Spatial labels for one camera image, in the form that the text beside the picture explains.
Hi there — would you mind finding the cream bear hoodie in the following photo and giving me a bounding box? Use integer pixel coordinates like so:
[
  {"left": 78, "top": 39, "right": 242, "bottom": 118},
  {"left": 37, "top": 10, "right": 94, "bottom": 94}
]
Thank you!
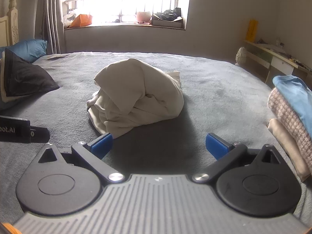
[{"left": 87, "top": 59, "right": 184, "bottom": 138}]

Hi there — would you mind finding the black folded garment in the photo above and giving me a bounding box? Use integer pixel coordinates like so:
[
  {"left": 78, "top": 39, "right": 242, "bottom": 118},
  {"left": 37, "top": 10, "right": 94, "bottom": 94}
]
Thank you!
[{"left": 1, "top": 49, "right": 59, "bottom": 101}]

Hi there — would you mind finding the beige folded garment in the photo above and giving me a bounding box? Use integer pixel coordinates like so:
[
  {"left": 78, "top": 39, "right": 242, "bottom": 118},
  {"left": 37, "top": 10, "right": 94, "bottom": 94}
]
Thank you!
[{"left": 268, "top": 118, "right": 311, "bottom": 182}]

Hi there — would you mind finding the pink tweed folded garment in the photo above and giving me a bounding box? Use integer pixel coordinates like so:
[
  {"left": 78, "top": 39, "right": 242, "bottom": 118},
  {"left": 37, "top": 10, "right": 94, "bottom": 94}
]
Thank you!
[{"left": 268, "top": 88, "right": 311, "bottom": 173}]

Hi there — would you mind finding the blue pillow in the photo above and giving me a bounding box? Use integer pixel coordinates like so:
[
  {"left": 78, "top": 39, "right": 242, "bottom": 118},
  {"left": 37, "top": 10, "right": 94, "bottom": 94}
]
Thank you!
[{"left": 0, "top": 39, "right": 48, "bottom": 63}]

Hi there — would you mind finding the blue folded garment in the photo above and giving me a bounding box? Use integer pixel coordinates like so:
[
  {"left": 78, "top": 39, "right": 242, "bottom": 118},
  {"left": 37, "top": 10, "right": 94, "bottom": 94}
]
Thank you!
[{"left": 272, "top": 75, "right": 312, "bottom": 136}]

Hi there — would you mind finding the cream carved headboard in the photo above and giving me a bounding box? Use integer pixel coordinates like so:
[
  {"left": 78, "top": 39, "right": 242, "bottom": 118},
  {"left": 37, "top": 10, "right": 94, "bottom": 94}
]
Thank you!
[{"left": 0, "top": 0, "right": 19, "bottom": 47}]

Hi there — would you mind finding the white ribbed lamp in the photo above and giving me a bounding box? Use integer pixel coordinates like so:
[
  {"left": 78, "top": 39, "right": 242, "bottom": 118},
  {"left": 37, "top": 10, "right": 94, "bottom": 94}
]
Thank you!
[{"left": 235, "top": 47, "right": 247, "bottom": 66}]

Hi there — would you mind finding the white wooden desk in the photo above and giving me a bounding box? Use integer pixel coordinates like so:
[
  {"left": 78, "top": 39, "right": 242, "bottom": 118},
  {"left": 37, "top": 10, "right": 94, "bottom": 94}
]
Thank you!
[{"left": 244, "top": 40, "right": 311, "bottom": 88}]

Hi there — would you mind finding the grey curtain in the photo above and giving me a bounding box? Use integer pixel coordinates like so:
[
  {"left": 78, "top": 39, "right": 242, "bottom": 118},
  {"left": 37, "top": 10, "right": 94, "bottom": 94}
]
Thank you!
[{"left": 34, "top": 0, "right": 66, "bottom": 54}]

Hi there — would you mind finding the yellow box on desk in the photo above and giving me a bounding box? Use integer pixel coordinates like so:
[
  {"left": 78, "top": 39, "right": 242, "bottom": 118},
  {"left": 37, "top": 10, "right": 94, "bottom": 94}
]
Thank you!
[{"left": 245, "top": 19, "right": 258, "bottom": 42}]

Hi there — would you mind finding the orange bag on sill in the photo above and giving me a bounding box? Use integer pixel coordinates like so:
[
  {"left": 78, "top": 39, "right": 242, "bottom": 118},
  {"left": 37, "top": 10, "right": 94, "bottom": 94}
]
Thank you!
[{"left": 69, "top": 14, "right": 93, "bottom": 28}]

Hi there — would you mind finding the pink flower pot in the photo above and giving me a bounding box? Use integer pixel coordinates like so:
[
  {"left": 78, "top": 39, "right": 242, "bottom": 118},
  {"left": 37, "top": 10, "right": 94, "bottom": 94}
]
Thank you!
[{"left": 136, "top": 11, "right": 152, "bottom": 24}]

